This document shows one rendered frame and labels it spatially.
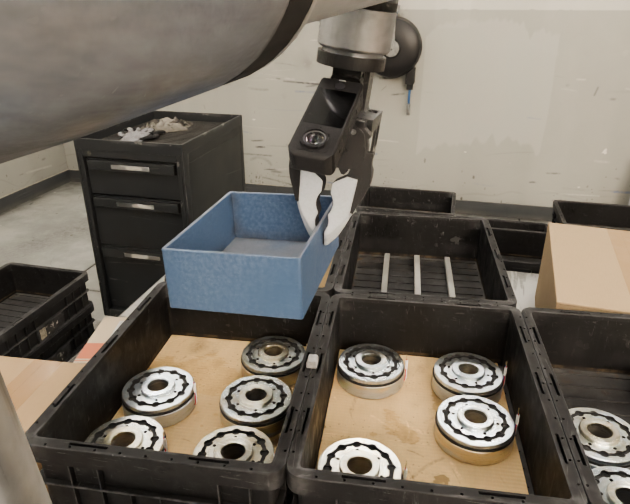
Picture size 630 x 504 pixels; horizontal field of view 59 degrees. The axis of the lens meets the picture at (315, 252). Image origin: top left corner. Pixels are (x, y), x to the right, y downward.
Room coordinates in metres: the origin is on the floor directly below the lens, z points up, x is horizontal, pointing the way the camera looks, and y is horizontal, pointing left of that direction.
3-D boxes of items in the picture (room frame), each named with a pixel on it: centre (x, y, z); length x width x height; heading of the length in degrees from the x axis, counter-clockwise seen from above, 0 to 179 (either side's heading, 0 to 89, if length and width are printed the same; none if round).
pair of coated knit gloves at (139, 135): (2.24, 0.72, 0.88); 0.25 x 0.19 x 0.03; 166
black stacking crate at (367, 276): (1.00, -0.21, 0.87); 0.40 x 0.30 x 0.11; 171
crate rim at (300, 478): (0.60, -0.15, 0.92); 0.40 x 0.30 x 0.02; 171
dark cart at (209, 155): (2.34, 0.62, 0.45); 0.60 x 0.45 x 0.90; 166
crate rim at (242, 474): (0.65, 0.15, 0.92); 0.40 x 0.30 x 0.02; 171
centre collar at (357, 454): (0.51, -0.05, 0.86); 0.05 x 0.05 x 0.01
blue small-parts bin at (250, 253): (0.61, 0.06, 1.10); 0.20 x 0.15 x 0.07; 167
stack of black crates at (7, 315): (1.43, 0.90, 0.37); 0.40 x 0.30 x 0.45; 166
